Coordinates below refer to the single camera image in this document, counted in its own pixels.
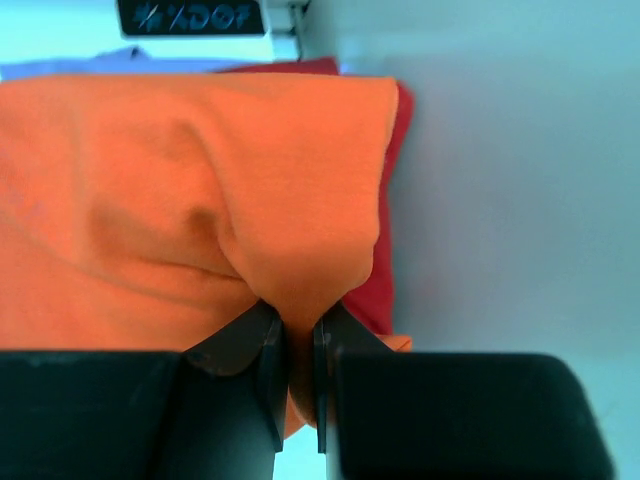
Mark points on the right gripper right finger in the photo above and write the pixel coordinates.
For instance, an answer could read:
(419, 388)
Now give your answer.
(383, 414)

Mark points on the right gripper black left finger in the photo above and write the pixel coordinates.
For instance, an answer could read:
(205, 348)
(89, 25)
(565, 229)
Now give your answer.
(214, 411)

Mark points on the orange t shirt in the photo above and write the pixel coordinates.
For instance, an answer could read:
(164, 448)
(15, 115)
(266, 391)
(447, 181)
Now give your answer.
(146, 212)

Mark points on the black label plate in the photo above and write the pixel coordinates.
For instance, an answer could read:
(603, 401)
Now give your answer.
(188, 18)

